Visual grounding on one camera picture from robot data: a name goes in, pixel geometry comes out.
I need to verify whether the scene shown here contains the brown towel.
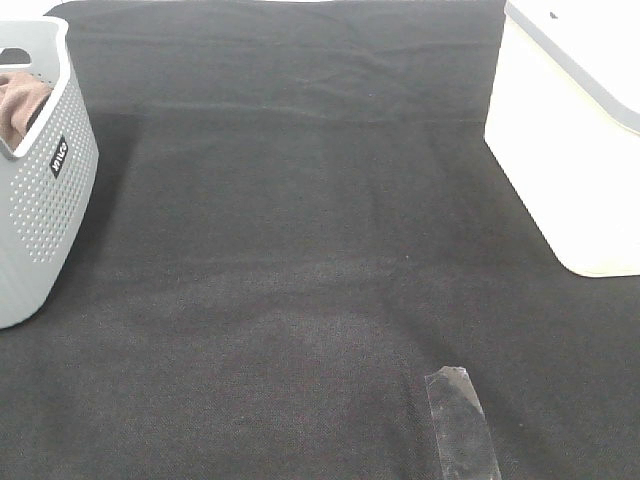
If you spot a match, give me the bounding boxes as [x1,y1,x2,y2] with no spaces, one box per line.
[1,71,52,150]

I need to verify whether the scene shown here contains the black table cloth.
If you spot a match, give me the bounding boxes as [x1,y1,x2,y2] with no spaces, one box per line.
[1,1,639,479]

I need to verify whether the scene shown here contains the clear tape strip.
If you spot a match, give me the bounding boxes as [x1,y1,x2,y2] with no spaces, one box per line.
[425,366,502,480]

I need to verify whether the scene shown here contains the white plastic storage box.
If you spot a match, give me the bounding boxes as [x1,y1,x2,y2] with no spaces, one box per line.
[484,1,639,277]

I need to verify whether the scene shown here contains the grey perforated laundry basket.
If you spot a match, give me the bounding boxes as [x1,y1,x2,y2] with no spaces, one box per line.
[1,16,99,328]

